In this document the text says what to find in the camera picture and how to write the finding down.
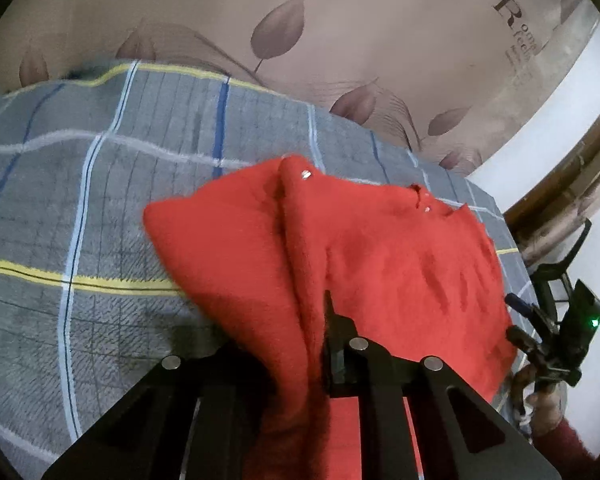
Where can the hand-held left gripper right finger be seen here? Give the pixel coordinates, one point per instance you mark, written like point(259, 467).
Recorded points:
point(342, 360)

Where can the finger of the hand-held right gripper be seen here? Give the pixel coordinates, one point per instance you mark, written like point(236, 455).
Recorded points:
point(522, 338)
point(522, 306)

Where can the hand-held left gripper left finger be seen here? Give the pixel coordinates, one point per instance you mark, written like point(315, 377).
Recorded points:
point(205, 385)

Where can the red knit sweater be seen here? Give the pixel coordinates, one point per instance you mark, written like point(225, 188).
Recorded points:
point(380, 270)

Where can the person's red sleeved right forearm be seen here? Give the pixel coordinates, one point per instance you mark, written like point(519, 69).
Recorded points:
point(565, 450)

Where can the person's right hand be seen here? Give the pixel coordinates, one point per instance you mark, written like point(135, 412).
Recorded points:
point(545, 405)

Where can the grey plaid blanket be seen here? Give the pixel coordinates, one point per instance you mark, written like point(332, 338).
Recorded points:
point(105, 185)

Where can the beige leaf print curtain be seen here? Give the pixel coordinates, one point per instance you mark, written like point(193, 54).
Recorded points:
point(380, 25)

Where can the wooden door frame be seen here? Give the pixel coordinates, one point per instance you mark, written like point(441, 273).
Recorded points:
point(560, 185)

